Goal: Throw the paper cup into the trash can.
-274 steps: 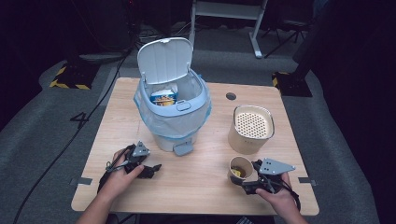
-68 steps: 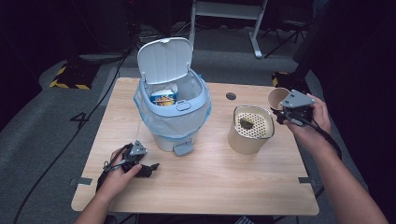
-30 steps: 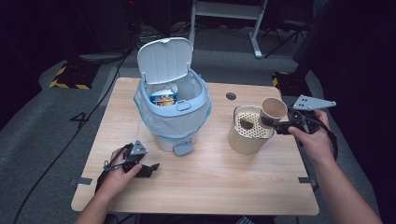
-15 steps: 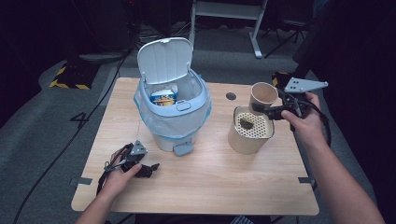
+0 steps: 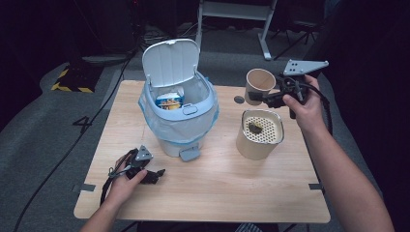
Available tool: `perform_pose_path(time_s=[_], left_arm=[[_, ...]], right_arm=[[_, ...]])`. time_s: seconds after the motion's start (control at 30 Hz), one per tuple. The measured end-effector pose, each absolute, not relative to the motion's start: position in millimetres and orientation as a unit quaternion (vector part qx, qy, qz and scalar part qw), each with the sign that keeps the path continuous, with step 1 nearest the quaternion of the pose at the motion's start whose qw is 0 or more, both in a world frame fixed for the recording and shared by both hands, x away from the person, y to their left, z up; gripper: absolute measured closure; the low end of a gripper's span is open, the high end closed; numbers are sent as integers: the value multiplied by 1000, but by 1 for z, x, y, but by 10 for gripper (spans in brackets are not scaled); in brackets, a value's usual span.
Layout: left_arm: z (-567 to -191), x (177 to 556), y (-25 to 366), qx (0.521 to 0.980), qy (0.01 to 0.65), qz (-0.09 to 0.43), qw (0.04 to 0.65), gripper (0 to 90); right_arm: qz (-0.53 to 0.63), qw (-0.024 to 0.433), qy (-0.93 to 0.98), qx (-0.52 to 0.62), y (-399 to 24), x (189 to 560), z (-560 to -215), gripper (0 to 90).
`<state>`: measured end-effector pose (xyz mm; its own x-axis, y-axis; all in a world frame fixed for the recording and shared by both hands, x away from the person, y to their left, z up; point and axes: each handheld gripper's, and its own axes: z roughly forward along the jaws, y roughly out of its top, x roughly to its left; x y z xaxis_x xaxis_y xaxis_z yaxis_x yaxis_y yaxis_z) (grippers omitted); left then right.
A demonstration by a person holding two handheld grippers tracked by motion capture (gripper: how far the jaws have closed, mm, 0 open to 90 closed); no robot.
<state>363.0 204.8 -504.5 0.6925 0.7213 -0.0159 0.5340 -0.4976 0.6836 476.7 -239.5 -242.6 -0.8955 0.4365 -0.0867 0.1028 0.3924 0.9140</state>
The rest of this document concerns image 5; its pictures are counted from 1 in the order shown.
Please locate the colourful snack box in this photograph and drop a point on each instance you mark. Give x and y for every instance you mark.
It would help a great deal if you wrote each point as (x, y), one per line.
(169, 101)

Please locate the black yellow striped stand base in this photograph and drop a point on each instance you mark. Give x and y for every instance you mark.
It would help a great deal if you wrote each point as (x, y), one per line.
(75, 79)

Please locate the translucent blue bin liner bag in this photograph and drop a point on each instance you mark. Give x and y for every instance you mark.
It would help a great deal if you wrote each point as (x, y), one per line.
(180, 130)

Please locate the black tripod stand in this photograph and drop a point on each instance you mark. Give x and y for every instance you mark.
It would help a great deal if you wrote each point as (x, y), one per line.
(299, 32)

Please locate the beige canister with perforated strainer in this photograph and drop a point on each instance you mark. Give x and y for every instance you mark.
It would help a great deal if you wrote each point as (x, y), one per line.
(254, 148)

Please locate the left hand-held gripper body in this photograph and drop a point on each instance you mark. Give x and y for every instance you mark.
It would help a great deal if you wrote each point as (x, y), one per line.
(143, 155)

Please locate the person's right hand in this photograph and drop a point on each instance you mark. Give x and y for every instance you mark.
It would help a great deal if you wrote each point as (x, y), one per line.
(311, 111)

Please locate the person's striped clothing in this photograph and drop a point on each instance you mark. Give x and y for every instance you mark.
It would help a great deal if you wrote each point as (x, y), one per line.
(248, 227)

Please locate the food scraps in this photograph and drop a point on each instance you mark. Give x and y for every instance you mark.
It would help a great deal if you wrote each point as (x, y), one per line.
(255, 128)

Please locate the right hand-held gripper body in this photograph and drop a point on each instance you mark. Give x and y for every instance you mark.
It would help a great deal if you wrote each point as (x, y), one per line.
(301, 67)

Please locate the blue and white pedal bin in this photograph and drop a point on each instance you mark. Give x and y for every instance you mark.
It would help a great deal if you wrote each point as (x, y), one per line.
(180, 121)

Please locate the brown paper cup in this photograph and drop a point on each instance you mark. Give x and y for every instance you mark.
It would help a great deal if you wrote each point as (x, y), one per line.
(257, 80)

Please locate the white metal stand frame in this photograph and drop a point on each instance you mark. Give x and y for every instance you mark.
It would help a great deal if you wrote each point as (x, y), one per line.
(235, 9)

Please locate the person's left hand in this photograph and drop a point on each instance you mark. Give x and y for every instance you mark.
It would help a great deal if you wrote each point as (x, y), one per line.
(124, 188)

